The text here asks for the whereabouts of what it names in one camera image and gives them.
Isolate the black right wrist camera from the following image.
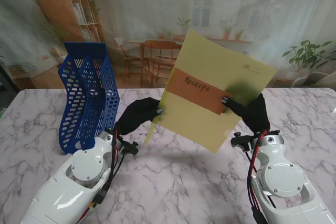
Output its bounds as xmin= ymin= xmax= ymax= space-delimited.
xmin=230 ymin=132 xmax=257 ymax=153

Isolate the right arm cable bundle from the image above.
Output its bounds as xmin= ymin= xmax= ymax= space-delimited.
xmin=245 ymin=129 xmax=276 ymax=224

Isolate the blue perforated file rack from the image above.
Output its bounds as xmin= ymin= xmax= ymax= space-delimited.
xmin=57 ymin=41 xmax=121 ymax=156

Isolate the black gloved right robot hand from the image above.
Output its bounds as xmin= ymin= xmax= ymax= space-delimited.
xmin=220 ymin=92 xmax=270 ymax=133

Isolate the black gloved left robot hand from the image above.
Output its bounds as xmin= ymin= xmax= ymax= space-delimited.
xmin=114 ymin=97 xmax=163 ymax=136

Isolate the yellow translucent file folder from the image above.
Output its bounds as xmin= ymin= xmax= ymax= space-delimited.
xmin=154 ymin=29 xmax=278 ymax=154

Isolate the printed room backdrop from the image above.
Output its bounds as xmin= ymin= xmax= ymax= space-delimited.
xmin=0 ymin=0 xmax=336 ymax=90

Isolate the pink receipt paper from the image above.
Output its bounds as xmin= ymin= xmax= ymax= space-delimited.
xmin=167 ymin=67 xmax=235 ymax=116

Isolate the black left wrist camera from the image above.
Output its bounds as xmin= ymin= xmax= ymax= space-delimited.
xmin=119 ymin=140 xmax=139 ymax=157

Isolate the yellow folder slide bar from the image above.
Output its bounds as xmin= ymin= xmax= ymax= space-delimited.
xmin=143 ymin=123 xmax=157 ymax=146

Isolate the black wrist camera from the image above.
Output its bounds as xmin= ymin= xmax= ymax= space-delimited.
xmin=119 ymin=140 xmax=139 ymax=157
xmin=230 ymin=132 xmax=257 ymax=153

